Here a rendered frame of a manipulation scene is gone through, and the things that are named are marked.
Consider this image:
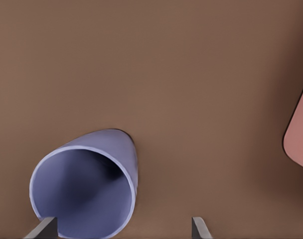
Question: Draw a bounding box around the pink box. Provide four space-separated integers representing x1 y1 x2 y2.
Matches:
282 72 303 172

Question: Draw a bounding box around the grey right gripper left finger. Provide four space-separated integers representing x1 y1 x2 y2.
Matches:
22 217 58 239

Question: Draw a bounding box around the lavender blue cup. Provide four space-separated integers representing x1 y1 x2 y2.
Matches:
29 128 139 239

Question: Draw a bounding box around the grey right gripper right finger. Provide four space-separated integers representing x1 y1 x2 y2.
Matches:
191 216 214 239

